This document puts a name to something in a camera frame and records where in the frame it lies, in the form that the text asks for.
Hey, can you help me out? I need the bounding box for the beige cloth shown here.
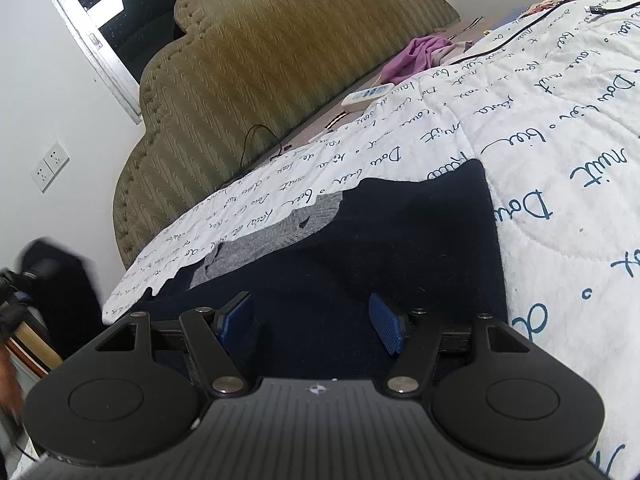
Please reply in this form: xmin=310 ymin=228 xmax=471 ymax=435
xmin=435 ymin=37 xmax=482 ymax=64

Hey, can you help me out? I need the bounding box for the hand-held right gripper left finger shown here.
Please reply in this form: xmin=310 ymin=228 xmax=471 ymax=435
xmin=95 ymin=291 xmax=253 ymax=397

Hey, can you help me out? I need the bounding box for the wooden furniture edge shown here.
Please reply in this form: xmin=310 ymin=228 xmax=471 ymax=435
xmin=9 ymin=321 xmax=64 ymax=377

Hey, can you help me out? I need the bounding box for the long black cable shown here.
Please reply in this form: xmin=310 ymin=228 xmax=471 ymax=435
xmin=452 ymin=0 xmax=640 ymax=66

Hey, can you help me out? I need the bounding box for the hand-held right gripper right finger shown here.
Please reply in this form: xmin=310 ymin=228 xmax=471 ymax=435
xmin=368 ymin=293 xmax=532 ymax=397

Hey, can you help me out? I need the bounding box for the white remote control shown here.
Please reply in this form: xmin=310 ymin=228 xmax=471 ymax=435
xmin=341 ymin=83 xmax=396 ymax=108

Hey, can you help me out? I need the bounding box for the window with white frame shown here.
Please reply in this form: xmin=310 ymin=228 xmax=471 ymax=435
xmin=40 ymin=0 xmax=208 ymax=123

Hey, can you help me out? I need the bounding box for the white wall socket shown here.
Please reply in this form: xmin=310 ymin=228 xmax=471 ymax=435
xmin=31 ymin=142 xmax=70 ymax=193

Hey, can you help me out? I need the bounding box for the dark cloth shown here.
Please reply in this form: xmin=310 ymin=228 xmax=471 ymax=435
xmin=20 ymin=239 xmax=104 ymax=361

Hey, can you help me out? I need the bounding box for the olive green padded headboard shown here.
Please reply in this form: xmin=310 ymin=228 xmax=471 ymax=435
xmin=112 ymin=0 xmax=461 ymax=268

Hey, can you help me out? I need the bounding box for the navy blue garment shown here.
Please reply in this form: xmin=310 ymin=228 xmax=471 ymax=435
xmin=142 ymin=158 xmax=510 ymax=382

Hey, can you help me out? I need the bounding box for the thin black looped cable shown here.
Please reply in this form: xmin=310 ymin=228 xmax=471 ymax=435
xmin=239 ymin=124 xmax=292 ymax=171

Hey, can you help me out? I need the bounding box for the grey knit garment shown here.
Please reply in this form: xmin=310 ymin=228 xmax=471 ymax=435
xmin=189 ymin=191 xmax=345 ymax=289

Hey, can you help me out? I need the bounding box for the purple cloth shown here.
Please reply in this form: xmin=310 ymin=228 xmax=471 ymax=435
xmin=381 ymin=36 xmax=451 ymax=85

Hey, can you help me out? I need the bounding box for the white printed quilt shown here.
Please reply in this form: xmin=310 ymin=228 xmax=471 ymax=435
xmin=102 ymin=0 xmax=640 ymax=480

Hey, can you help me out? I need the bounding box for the person's left forearm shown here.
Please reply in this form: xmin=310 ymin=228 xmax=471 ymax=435
xmin=0 ymin=345 xmax=26 ymax=423

